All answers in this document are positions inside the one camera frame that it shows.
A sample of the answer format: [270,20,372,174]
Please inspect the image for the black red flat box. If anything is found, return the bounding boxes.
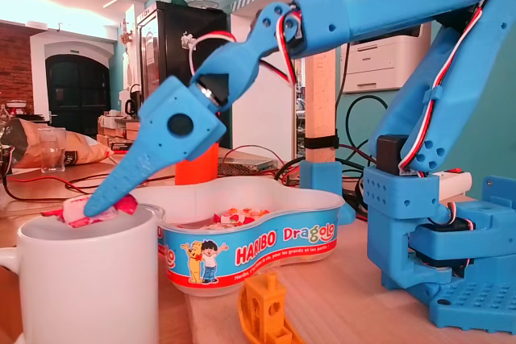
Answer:
[107,138,161,155]

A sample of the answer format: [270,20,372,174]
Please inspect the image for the wooden post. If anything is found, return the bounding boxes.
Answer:
[304,0,339,164]

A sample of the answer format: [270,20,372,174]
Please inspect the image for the crumpled chips bag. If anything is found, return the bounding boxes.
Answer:
[0,118,114,168]

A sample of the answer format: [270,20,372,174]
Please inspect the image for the wooden storage boxes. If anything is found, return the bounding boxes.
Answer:
[98,112,144,146]

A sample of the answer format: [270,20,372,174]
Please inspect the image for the black kettle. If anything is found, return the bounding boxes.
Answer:
[123,84,144,118]

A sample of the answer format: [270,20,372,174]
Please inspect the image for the dark arched door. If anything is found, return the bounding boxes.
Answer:
[44,53,110,138]

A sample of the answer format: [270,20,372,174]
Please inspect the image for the red white candy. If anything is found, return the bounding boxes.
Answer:
[40,193,140,228]

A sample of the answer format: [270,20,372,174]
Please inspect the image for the black strap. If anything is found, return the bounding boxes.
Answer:
[303,136,339,150]

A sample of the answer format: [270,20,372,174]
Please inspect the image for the metal power supply box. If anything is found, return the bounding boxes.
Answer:
[217,150,279,176]

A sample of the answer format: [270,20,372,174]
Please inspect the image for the blue post foot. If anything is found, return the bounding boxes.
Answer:
[299,160,358,227]

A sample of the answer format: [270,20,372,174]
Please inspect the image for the clear drinking glass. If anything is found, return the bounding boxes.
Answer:
[38,126,67,174]

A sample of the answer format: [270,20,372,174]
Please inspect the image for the white ceramic mug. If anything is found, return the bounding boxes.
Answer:
[0,203,160,344]

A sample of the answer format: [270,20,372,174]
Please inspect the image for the black fridge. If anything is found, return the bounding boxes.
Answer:
[136,0,233,150]

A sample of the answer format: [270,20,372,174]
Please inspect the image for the red white wrapped candies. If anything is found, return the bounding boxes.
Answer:
[211,206,271,226]

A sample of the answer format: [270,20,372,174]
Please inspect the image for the orange cylinder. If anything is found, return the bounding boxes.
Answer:
[174,141,222,187]

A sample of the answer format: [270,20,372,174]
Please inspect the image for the fridge magnet photo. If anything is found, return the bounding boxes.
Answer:
[180,31,198,51]

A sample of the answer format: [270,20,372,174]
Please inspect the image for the black cable tangle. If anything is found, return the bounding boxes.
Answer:
[273,95,392,222]

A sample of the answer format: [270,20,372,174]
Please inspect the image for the red white wall ornament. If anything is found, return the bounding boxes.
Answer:
[119,17,135,45]

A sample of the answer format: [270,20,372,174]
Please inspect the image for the white printer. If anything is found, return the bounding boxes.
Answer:
[341,35,432,93]

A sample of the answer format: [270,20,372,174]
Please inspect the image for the orange printed toy boat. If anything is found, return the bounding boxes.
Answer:
[236,271,307,344]

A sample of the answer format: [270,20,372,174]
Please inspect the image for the Haribo Dragolo candy tub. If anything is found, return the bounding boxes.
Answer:
[118,176,347,298]

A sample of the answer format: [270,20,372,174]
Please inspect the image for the red black cable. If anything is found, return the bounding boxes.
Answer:
[0,166,178,203]

